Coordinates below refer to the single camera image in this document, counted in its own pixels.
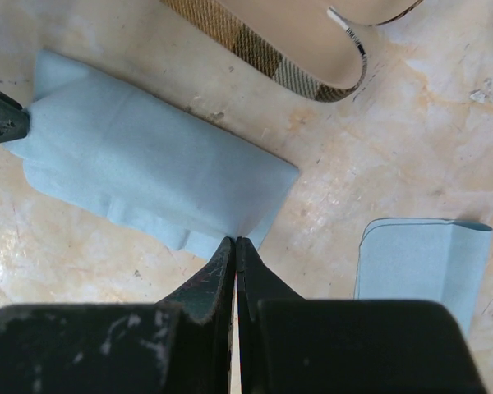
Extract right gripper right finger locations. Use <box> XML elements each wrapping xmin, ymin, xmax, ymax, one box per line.
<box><xmin>235</xmin><ymin>238</ymin><xmax>486</xmax><ymax>393</ymax></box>

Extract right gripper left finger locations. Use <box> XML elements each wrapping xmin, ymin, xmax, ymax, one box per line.
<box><xmin>0</xmin><ymin>238</ymin><xmax>234</xmax><ymax>393</ymax></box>

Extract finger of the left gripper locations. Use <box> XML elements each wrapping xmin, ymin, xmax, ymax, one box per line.
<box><xmin>0</xmin><ymin>91</ymin><xmax>30</xmax><ymax>144</ymax></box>

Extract light blue cloth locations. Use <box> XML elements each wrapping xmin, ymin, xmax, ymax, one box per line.
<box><xmin>6</xmin><ymin>50</ymin><xmax>298</xmax><ymax>259</ymax></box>
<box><xmin>354</xmin><ymin>218</ymin><xmax>493</xmax><ymax>334</ymax></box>

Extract brown striped glasses case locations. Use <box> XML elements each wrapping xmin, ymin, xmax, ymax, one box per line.
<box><xmin>166</xmin><ymin>0</ymin><xmax>419</xmax><ymax>103</ymax></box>

